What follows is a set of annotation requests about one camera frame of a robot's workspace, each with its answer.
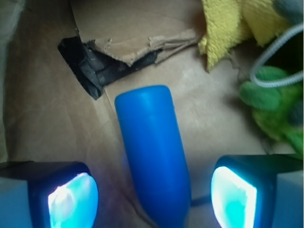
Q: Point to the green frog plush toy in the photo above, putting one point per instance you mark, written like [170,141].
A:
[278,112]

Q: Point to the yellow microfibre cloth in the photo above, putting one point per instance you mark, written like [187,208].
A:
[231,22]

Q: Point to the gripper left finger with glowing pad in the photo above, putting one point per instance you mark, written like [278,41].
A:
[47,195]

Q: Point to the blue plastic bottle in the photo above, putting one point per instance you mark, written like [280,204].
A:
[155,154]

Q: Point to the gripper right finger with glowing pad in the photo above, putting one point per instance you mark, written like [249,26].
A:
[258,191]

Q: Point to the crumpled brown paper bag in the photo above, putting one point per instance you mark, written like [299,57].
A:
[46,115]

